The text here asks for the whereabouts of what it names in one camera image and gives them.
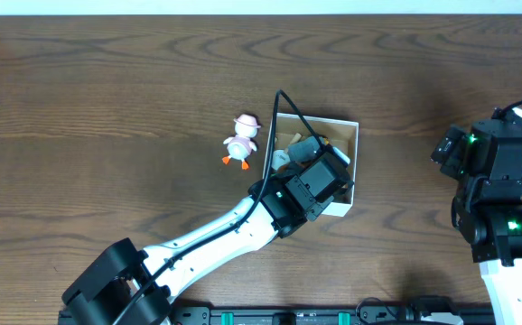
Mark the white wooden pellet drum toy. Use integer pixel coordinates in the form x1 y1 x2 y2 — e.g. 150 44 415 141
271 133 302 172

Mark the white duck toy pink hat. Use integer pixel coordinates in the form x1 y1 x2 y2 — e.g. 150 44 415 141
222 114 261 170

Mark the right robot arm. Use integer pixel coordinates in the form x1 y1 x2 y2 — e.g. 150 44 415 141
431 105 522 324

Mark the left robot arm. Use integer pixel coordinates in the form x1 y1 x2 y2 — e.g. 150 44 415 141
61 149 352 324

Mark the left black cable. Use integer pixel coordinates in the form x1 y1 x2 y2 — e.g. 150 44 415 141
111 88 330 325

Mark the black mounting rail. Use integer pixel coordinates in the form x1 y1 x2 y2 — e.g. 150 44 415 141
169 296 496 325

